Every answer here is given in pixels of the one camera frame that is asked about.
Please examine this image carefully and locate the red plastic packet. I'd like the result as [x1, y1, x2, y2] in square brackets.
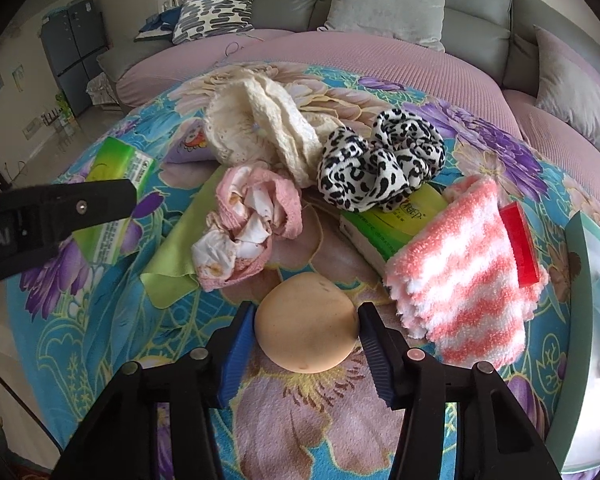
[499, 201, 540, 290]

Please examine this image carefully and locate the grey sofa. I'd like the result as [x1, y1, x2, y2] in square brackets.
[97, 0, 600, 161]

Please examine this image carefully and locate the green wiping cloth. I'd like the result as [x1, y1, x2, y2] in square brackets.
[140, 165, 231, 308]

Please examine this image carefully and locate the floral printed blanket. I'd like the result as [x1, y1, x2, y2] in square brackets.
[5, 62, 600, 480]

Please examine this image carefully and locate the pink white striped fluffy towel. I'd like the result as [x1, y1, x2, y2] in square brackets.
[382, 176, 551, 367]

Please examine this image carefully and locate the beige round sponge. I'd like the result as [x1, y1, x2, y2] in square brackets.
[254, 275, 361, 373]

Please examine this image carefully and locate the green tissue pack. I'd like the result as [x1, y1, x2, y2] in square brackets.
[72, 136, 156, 266]
[339, 182, 451, 271]

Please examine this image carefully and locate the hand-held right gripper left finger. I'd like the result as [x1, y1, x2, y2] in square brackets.
[52, 302, 257, 480]

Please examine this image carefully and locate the thin cable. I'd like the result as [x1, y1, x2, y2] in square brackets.
[224, 35, 261, 58]

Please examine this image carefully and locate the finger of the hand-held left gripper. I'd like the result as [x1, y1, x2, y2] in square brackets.
[15, 177, 138, 272]

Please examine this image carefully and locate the grey refrigerator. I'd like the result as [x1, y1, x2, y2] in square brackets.
[40, 0, 106, 117]

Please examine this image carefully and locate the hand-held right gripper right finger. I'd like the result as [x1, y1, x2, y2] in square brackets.
[357, 302, 563, 480]

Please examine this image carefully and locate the pink white crumpled cloth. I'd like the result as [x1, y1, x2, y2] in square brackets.
[191, 165, 305, 292]

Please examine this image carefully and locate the patterned fabric stool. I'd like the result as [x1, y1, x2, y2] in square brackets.
[86, 72, 124, 112]

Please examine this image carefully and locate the grey pink-edged pillow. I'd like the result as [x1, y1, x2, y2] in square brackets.
[534, 25, 600, 161]

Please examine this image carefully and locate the pink sofa cover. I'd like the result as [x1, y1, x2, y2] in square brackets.
[116, 29, 600, 191]

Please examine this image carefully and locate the black white patterned pillow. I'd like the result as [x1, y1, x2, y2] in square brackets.
[172, 0, 260, 45]

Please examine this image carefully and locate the leopard print cloth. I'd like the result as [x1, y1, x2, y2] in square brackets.
[316, 108, 447, 212]

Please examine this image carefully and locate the blue cloth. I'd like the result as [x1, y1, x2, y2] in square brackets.
[135, 10, 181, 41]

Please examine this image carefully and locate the grey square pillow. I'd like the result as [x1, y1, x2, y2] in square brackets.
[324, 0, 448, 52]

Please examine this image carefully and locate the teal cardboard box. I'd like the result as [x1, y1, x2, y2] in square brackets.
[540, 210, 600, 473]

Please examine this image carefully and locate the cream lace cloth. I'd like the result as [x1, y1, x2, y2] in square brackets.
[202, 67, 331, 188]

